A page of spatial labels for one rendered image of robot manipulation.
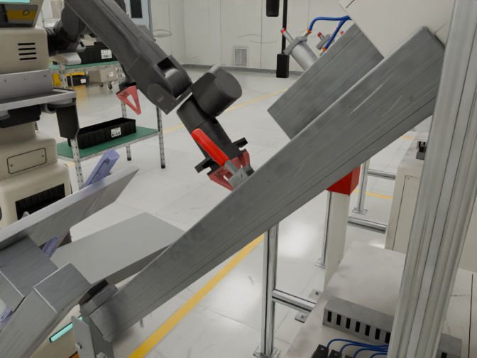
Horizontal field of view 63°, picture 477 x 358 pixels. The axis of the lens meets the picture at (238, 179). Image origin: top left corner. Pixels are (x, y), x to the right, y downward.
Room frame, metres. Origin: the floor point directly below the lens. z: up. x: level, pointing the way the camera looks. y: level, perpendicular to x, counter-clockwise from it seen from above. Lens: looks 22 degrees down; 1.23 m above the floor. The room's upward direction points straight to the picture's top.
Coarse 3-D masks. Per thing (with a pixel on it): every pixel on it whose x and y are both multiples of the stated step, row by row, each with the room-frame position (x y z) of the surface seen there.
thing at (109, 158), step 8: (104, 152) 0.38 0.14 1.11; (112, 152) 0.39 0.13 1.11; (104, 160) 0.38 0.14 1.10; (112, 160) 0.38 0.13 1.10; (96, 168) 0.39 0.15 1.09; (104, 168) 0.38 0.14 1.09; (96, 176) 0.39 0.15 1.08; (104, 176) 0.39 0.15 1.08; (88, 184) 0.39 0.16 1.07; (64, 232) 0.42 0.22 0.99; (56, 240) 0.42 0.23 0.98; (48, 248) 0.43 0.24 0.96; (56, 248) 0.44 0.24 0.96; (48, 256) 0.44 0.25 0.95; (8, 312) 0.48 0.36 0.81; (0, 320) 0.49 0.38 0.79
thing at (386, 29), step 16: (352, 0) 0.38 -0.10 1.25; (368, 0) 0.37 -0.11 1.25; (384, 0) 0.37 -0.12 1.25; (400, 0) 0.36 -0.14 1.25; (416, 0) 0.35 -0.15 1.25; (432, 0) 0.35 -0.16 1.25; (448, 0) 0.34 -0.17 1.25; (352, 16) 0.38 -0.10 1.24; (368, 16) 0.37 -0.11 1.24; (384, 16) 0.36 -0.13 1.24; (400, 16) 0.36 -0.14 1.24; (416, 16) 0.35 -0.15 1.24; (432, 16) 0.35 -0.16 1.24; (448, 16) 0.34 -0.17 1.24; (368, 32) 0.37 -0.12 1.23; (384, 32) 0.36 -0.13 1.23; (400, 32) 0.36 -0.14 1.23; (432, 32) 0.34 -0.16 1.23; (448, 32) 0.34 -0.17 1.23; (384, 48) 0.36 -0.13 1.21
